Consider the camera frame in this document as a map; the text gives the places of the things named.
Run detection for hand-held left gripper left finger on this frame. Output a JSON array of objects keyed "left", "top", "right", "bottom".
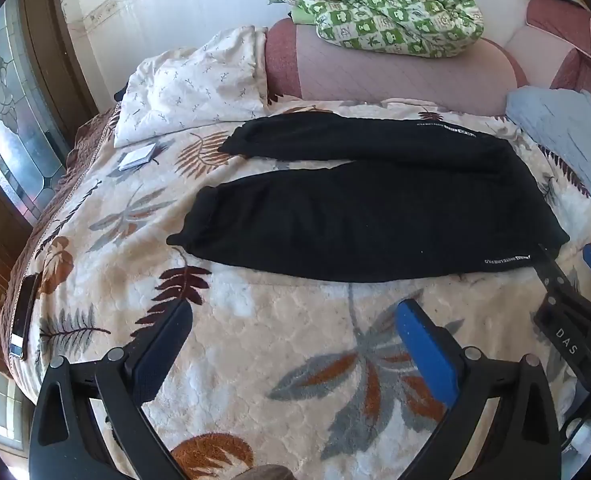
[{"left": 28, "top": 299, "right": 194, "bottom": 480}]

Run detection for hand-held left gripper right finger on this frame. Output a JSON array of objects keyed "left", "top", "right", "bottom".
[{"left": 395, "top": 299, "right": 562, "bottom": 480}]

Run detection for black pants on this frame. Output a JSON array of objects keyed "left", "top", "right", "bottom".
[{"left": 166, "top": 111, "right": 571, "bottom": 283}]

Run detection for leaf print fleece blanket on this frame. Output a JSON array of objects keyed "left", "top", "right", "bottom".
[{"left": 0, "top": 97, "right": 591, "bottom": 480}]

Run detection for blue-grey folded cloth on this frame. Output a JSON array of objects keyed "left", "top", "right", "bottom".
[{"left": 505, "top": 86, "right": 591, "bottom": 241}]

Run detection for black smartphone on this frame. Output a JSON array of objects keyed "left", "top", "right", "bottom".
[{"left": 7, "top": 272, "right": 41, "bottom": 361}]

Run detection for pink padded headboard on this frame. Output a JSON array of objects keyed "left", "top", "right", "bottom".
[{"left": 264, "top": 0, "right": 591, "bottom": 118}]

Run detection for white twig print pillow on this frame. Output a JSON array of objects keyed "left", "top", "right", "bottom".
[{"left": 114, "top": 25, "right": 269, "bottom": 149}]

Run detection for stained glass window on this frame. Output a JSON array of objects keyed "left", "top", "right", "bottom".
[{"left": 0, "top": 0, "right": 72, "bottom": 233}]

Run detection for green patterned quilt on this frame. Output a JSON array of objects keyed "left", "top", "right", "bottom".
[{"left": 264, "top": 0, "right": 485, "bottom": 59}]

